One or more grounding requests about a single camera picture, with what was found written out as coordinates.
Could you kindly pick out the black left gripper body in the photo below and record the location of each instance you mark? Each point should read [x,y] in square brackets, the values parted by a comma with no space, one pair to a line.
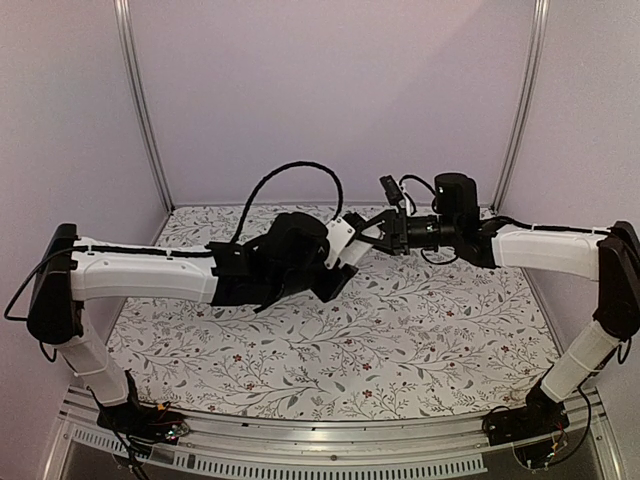
[297,281]

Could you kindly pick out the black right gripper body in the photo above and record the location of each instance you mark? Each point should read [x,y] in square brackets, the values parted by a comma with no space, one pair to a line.
[395,231]

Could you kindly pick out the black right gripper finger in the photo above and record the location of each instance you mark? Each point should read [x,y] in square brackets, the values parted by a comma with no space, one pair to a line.
[378,219]
[377,236]

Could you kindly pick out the white air conditioner remote control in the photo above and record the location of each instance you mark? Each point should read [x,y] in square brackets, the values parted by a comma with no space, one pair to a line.
[353,253]

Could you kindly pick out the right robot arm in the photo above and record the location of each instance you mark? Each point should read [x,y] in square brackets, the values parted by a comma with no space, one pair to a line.
[608,256]

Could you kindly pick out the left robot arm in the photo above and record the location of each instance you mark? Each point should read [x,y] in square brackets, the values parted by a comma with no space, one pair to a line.
[77,269]

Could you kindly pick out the floral patterned table cloth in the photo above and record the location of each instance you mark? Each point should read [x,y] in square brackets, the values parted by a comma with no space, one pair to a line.
[409,337]

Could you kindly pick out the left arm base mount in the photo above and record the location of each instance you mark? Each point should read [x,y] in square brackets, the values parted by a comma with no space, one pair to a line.
[150,424]

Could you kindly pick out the front aluminium rail frame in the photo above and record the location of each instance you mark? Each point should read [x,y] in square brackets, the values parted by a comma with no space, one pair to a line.
[235,447]

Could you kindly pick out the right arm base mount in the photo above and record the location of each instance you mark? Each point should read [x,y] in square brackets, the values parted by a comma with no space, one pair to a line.
[539,416]

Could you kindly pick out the right aluminium corner post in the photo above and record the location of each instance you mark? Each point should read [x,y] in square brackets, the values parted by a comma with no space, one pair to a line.
[525,100]

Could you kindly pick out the aluminium corner post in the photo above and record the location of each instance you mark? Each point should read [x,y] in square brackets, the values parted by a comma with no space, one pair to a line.
[525,100]
[135,80]

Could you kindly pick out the left aluminium corner post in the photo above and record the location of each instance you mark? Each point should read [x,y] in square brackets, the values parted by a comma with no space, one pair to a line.
[135,80]

